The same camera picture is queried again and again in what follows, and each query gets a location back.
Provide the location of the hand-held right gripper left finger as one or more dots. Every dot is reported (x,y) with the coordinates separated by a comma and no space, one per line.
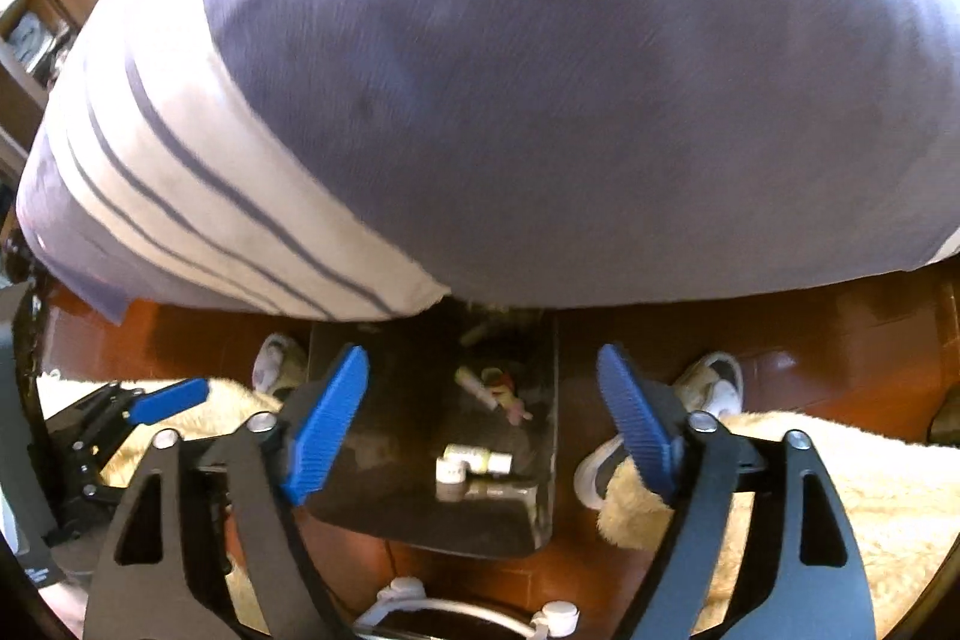
(330,422)

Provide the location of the white slipper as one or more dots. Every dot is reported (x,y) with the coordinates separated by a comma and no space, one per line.
(274,362)
(592,471)
(716,385)

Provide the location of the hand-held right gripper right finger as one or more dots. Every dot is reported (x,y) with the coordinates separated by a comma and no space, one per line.
(637,422)

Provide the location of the person's left leg fluffy pants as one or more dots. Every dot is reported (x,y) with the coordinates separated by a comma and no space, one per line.
(236,401)

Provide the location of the small white bottle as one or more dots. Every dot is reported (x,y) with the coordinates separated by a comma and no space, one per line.
(472,460)

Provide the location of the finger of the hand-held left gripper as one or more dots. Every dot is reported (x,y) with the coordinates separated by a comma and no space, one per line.
(172,401)

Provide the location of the purple white striped pillow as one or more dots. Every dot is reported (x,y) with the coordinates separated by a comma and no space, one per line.
(525,85)

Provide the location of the white plastic round frame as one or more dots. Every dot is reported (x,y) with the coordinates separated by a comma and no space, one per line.
(405,589)

